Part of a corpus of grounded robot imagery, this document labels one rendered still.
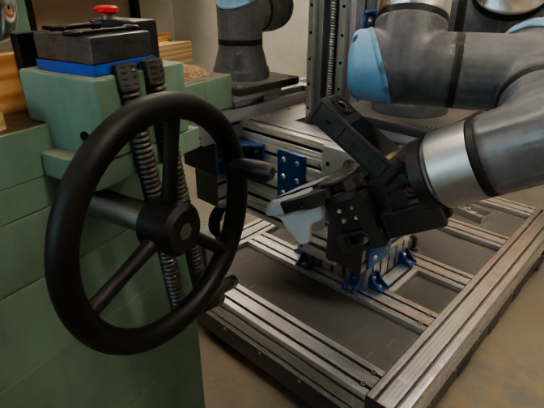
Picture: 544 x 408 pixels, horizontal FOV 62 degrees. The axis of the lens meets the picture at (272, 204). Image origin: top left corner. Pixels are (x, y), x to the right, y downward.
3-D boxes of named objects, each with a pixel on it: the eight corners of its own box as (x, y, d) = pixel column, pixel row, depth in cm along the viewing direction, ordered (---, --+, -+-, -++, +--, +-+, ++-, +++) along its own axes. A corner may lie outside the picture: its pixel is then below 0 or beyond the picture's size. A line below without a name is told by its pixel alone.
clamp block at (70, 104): (104, 163, 50) (91, 81, 47) (31, 142, 57) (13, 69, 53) (192, 129, 62) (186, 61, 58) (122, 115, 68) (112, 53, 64)
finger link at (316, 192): (278, 219, 50) (345, 199, 45) (272, 207, 50) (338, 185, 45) (299, 203, 54) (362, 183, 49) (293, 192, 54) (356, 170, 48)
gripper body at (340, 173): (336, 257, 49) (444, 235, 42) (303, 186, 48) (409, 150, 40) (361, 227, 55) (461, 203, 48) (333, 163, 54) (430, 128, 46)
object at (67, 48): (95, 78, 48) (86, 21, 46) (31, 68, 53) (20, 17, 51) (178, 61, 58) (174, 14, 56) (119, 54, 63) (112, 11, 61)
